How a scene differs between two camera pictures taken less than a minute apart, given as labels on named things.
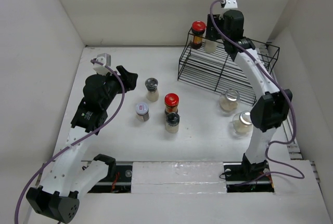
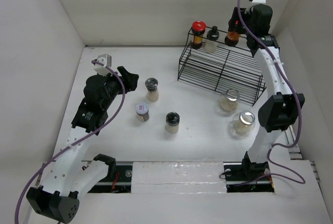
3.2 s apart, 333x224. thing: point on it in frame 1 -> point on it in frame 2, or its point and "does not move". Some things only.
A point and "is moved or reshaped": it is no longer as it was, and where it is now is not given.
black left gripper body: x=114 y=86 does not move
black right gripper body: x=226 y=34 -> x=248 y=18
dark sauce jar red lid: x=198 y=28 does not move
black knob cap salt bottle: x=172 y=121 does not move
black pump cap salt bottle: x=209 y=46 does not move
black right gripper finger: x=212 y=33 -> x=235 y=24
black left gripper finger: x=129 y=80 does not move
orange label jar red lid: x=171 y=103 is moved or reshaped
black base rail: x=236 y=181 does not move
